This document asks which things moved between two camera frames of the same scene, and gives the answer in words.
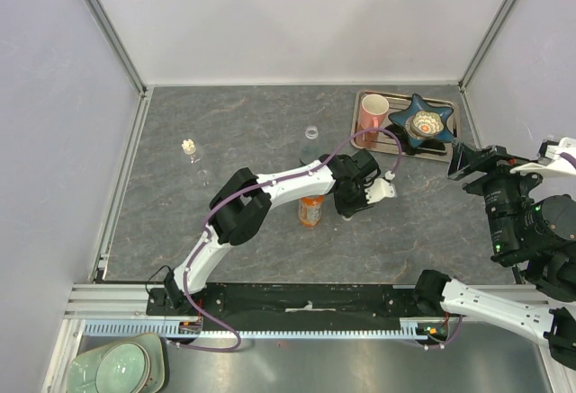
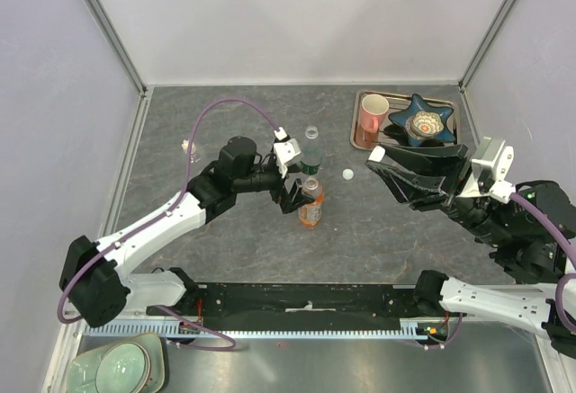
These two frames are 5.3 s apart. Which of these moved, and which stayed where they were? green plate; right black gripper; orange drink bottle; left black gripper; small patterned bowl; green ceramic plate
Moved: right black gripper; left black gripper
Stayed: green ceramic plate; small patterned bowl; orange drink bottle; green plate
